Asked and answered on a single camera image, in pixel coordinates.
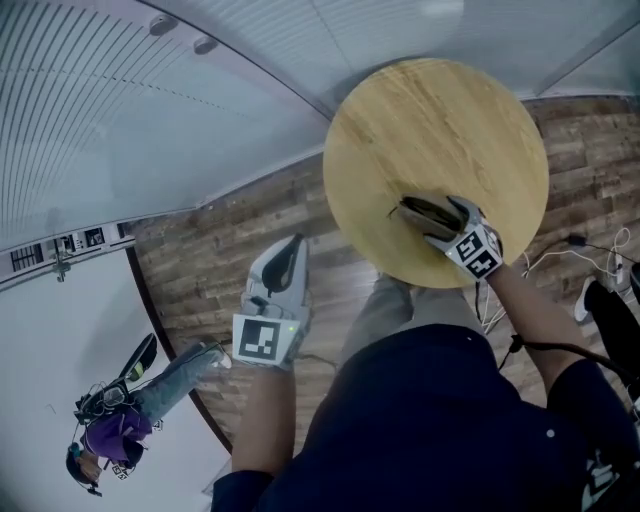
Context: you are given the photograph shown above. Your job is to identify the black printed shoulder strap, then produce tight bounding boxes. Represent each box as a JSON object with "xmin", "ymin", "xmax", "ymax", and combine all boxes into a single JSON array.
[{"xmin": 582, "ymin": 449, "xmax": 627, "ymax": 512}]

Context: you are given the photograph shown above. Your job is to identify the black floor cable with adapter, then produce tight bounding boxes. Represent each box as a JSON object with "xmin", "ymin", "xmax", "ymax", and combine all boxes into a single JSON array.
[{"xmin": 567, "ymin": 232, "xmax": 624, "ymax": 266}]

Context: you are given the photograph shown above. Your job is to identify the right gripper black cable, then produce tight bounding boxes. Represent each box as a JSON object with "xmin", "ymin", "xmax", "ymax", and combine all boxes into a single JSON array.
[{"xmin": 473, "ymin": 279, "xmax": 640, "ymax": 387}]

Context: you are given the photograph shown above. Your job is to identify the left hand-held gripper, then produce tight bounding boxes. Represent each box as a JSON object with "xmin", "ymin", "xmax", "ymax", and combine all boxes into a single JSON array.
[{"xmin": 232, "ymin": 233, "xmax": 312, "ymax": 372}]

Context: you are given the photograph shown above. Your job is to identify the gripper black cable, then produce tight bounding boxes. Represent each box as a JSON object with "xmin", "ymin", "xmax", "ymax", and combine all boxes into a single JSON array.
[
  {"xmin": 473, "ymin": 279, "xmax": 640, "ymax": 387},
  {"xmin": 297, "ymin": 351, "xmax": 339, "ymax": 372}
]

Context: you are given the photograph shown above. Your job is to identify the round wooden side table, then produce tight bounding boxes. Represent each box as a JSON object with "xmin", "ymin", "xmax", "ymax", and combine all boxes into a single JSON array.
[{"xmin": 322, "ymin": 57, "xmax": 551, "ymax": 290}]

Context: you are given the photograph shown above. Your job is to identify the person's dark navy shirt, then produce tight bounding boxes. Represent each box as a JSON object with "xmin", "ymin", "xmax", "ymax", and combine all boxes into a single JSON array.
[{"xmin": 210, "ymin": 323, "xmax": 640, "ymax": 512}]

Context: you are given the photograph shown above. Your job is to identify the person's left forearm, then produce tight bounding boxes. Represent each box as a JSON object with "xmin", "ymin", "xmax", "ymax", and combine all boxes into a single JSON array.
[{"xmin": 230, "ymin": 363, "xmax": 301, "ymax": 477}]

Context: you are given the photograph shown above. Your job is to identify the person's grey trousers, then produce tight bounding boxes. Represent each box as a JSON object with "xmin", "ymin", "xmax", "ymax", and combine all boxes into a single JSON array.
[{"xmin": 339, "ymin": 273, "xmax": 485, "ymax": 371}]

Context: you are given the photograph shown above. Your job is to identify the small brown pouch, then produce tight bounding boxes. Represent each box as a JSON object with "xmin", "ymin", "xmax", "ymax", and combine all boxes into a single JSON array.
[{"xmin": 387, "ymin": 194, "xmax": 466, "ymax": 241}]

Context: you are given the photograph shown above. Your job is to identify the black oval panel green mark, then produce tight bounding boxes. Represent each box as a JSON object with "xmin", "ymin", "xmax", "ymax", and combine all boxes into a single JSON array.
[{"xmin": 118, "ymin": 333, "xmax": 159, "ymax": 382}]

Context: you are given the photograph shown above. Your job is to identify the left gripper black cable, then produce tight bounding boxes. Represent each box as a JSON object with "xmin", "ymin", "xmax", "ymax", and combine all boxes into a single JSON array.
[{"xmin": 297, "ymin": 351, "xmax": 339, "ymax": 372}]

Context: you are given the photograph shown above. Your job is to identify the white power strip with cable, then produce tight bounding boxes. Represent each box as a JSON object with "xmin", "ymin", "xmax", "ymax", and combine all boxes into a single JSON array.
[{"xmin": 521, "ymin": 227, "xmax": 634, "ymax": 282}]

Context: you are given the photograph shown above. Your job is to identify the person's right forearm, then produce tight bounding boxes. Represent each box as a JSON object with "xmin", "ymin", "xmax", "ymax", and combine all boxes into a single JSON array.
[{"xmin": 487, "ymin": 259, "xmax": 587, "ymax": 401}]

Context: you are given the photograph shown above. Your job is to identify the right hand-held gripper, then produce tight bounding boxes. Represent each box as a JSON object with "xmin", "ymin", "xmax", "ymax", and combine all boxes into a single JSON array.
[{"xmin": 423, "ymin": 195, "xmax": 504, "ymax": 281}]

